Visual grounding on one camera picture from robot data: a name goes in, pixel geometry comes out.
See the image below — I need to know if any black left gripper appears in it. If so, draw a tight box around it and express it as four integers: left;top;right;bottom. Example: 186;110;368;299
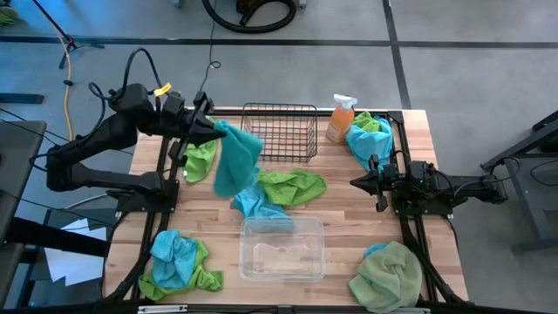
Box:
168;91;228;167

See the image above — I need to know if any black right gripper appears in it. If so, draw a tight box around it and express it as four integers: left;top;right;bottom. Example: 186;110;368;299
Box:
350;154;398;214

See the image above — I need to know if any light blue microfiber towel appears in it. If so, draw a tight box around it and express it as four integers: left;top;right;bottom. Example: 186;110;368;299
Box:
151;229;200;289
230;182;296;232
345;116;395;174
364;242;389;259

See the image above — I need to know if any teal blue microfiber towel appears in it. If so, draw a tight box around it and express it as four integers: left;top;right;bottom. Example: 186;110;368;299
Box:
212;120;265;198

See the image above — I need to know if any bright green microfiber towel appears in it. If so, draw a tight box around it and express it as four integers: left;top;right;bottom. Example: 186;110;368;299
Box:
138;238;224;302
256;168;328;208
351;111;383;134
181;139;218;184

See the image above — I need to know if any pale green microfiber towel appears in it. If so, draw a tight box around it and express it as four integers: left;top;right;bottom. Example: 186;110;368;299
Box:
347;241;424;314

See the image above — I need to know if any orange spray bottle white trigger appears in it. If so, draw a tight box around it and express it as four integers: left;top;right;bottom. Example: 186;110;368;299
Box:
325;93;358;144

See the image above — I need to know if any clear plastic bin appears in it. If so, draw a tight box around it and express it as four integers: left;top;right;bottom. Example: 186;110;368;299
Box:
238;215;327;283

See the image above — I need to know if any dark grey desk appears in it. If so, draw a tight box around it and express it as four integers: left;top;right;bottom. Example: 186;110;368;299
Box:
0;119;48;245
480;108;558;254

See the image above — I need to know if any black floor bar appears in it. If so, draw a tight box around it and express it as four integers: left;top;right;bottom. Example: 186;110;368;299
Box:
0;92;45;105

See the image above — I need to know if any white paper sheet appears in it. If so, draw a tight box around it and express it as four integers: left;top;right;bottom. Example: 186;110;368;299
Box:
43;217;108;287

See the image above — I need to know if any black tripod stand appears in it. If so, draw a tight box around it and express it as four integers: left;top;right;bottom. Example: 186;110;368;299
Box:
30;0;105;71

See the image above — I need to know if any green cloth on floor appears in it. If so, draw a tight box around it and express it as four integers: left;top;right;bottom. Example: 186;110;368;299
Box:
0;6;19;26

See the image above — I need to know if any black aluminium extrusion frame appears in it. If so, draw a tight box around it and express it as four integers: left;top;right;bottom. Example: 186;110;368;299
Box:
102;106;470;313

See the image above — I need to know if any black wire basket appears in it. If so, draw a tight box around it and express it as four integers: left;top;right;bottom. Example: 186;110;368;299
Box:
240;102;319;164

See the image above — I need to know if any thin black floor cable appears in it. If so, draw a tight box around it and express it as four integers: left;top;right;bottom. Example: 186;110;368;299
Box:
195;0;222;95

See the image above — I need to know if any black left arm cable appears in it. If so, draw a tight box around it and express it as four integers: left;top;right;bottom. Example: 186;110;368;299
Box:
86;46;165;127

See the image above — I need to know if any black vacuum hose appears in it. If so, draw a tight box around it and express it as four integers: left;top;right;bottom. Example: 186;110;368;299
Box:
201;0;297;35

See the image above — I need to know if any yellow floor cable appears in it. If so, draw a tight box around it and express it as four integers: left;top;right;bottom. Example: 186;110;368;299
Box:
45;17;75;143

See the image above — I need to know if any silver metal bracket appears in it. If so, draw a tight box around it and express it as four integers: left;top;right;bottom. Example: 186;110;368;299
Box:
137;304;188;314

